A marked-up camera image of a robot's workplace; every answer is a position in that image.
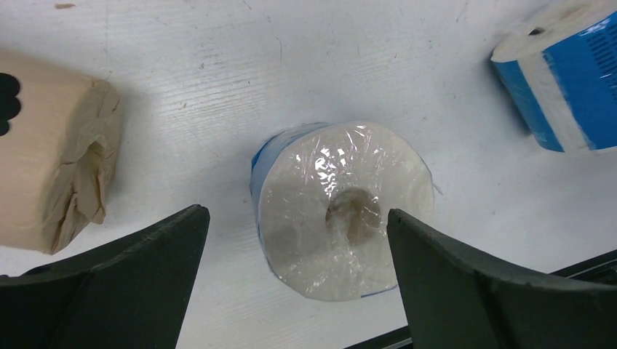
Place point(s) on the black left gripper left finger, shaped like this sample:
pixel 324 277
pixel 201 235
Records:
pixel 129 293

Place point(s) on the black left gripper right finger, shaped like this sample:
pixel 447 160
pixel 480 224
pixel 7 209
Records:
pixel 457 296

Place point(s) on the blue white roll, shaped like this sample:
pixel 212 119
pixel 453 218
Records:
pixel 559 67
pixel 322 194

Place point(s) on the brown cartoon printed roll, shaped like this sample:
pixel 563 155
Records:
pixel 60 135

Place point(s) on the blue white wrapped roll lying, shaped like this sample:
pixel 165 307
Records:
pixel 559 67

